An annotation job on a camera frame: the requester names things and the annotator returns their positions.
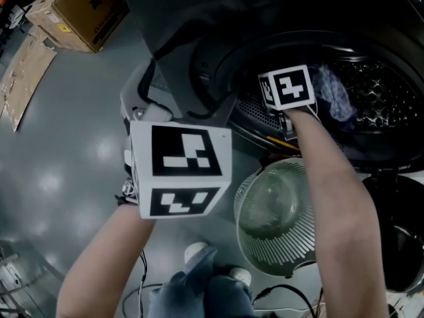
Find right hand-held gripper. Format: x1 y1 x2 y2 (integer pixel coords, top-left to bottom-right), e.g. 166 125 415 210
257 64 316 142

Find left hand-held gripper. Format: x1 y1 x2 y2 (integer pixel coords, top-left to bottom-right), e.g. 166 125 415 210
114 59 239 221

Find blue plaid garment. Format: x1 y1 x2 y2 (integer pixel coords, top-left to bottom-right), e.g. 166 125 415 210
312 63 358 131

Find black washing machine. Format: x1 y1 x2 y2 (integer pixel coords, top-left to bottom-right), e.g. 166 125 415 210
115 0 424 175

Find white laundry basket with clothes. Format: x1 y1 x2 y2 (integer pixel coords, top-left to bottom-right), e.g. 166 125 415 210
233 157 319 280

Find person's left forearm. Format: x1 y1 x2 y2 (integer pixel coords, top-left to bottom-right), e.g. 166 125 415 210
55 203 157 318

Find person's right forearm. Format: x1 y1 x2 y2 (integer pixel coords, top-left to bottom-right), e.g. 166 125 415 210
287 106 389 318

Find large brown cardboard box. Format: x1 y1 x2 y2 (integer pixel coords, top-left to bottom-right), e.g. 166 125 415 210
25 0 131 53

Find person's left white shoe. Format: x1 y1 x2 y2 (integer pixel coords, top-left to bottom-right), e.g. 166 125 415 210
184 242 218 273

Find person's white shoe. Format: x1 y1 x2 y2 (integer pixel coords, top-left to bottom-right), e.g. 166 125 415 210
228 266 252 288
184 242 218 273

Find flattened cardboard sheets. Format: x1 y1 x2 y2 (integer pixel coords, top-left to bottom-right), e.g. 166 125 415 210
0 28 58 133

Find round black washer door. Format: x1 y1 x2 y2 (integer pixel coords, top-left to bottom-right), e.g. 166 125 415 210
360 174 424 293

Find person's right white shoe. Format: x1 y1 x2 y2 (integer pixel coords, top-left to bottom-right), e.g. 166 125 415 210
228 266 252 288

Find person's legs in blue jeans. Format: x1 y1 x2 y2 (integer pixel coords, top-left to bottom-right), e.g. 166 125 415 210
148 263 256 318

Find thin black cable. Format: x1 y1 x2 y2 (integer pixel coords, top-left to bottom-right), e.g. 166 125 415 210
136 249 149 313

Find thick black cable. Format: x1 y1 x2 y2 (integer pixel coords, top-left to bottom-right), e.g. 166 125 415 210
251 283 319 318

